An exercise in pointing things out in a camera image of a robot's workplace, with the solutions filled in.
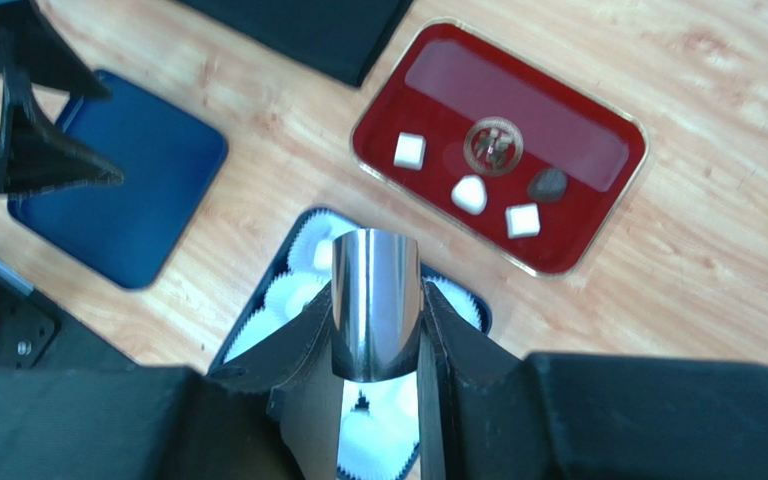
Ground white square chocolate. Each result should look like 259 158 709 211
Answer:
505 203 541 239
393 132 426 171

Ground navy box lid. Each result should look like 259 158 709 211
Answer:
7 70 228 290

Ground black placemat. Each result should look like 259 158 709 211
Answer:
183 0 413 88

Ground white teardrop chocolate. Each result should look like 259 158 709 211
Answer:
312 239 333 274

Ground metal serving tongs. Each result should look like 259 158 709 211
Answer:
331 229 424 383

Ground white rounded chocolate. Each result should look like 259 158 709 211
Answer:
451 175 488 216

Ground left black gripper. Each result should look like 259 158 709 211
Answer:
0 1 124 195

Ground navy box with paper cups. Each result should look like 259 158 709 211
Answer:
207 204 494 480

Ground red lacquer tray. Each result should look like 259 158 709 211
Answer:
350 18 649 276

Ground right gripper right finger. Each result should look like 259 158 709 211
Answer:
418 283 768 479

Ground dark leaf chocolate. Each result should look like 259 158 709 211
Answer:
527 168 568 203

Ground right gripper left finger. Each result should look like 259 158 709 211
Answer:
0 292 334 479

